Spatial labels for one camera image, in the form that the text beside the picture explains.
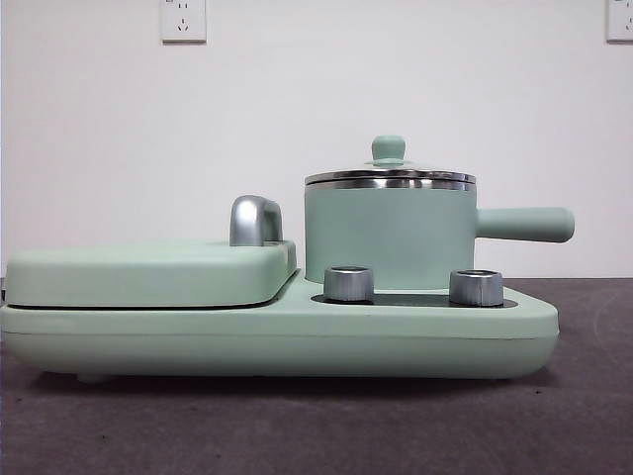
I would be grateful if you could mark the glass lid with green knob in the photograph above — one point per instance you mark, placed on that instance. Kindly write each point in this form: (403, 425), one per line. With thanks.
(388, 148)

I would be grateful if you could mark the silver control knob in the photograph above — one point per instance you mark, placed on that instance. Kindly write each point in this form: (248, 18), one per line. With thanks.
(348, 284)
(477, 287)

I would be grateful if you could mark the mint green breakfast machine base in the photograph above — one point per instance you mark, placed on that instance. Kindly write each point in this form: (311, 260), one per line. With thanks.
(297, 341)

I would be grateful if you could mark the white wall socket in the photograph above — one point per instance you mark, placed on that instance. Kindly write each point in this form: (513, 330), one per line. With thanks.
(184, 22)
(620, 22)

